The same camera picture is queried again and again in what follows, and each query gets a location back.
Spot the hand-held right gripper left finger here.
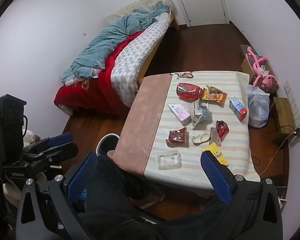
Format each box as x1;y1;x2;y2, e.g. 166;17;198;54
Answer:
15;150;98;240

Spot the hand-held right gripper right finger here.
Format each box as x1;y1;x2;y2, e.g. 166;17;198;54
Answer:
200;151;283;240

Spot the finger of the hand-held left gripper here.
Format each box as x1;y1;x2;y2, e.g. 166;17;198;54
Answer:
23;132;74;156
31;144;79;165

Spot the white round waste bin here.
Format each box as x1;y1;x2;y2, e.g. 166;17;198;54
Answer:
96;133;120;157

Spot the white cloth pile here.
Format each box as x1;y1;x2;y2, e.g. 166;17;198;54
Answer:
22;129;42;145

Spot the yellow box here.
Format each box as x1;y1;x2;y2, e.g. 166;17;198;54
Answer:
202;142;229;167

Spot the person's dark trouser leg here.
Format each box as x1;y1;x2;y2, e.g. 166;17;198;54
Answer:
76;154;240;240

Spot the brown card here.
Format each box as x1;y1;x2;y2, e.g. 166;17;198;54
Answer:
208;127;224;147

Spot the crumpled white wrapper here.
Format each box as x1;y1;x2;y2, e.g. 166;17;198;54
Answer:
191;133;210;146

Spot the clear plastic tray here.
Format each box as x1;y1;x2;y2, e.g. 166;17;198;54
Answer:
156;150;182;171

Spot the small red wrapper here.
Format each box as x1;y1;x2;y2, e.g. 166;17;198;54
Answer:
215;120;230;138

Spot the red square packet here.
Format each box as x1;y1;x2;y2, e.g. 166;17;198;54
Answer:
167;127;189;148

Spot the pink white garment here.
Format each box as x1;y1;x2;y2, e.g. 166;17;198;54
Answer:
64;67;101;87

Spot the crumpled silver wrapper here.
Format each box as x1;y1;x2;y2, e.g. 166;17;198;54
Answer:
192;101;213;131

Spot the blue white drink carton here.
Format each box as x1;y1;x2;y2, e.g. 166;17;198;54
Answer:
229;97;248;122

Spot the white pink box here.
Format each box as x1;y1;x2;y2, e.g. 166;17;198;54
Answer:
167;103;192;126

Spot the orange snack packet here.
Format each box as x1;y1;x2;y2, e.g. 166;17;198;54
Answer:
199;85;228;104

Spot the white plastic bag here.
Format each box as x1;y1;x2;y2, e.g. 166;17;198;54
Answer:
247;84;271;129

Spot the crushed red can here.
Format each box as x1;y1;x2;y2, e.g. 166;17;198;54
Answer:
176;82;203;101

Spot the wooden box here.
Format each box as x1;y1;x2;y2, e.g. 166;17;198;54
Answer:
271;97;296;143

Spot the teal blanket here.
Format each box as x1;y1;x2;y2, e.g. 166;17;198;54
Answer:
61;1;171;84

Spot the pink plush toy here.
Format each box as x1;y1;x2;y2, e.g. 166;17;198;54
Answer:
247;46;279;88

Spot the grey white checkered bedsheet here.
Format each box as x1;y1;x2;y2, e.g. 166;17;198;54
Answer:
111;12;171;108

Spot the cream pillow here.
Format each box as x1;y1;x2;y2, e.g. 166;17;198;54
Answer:
105;0;175;23

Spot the white door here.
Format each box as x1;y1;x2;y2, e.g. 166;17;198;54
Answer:
167;0;231;27

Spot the beige cable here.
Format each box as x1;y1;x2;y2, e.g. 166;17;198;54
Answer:
259;131;297;176

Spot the white wall socket panel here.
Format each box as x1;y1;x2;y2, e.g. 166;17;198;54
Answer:
283;80;300;146

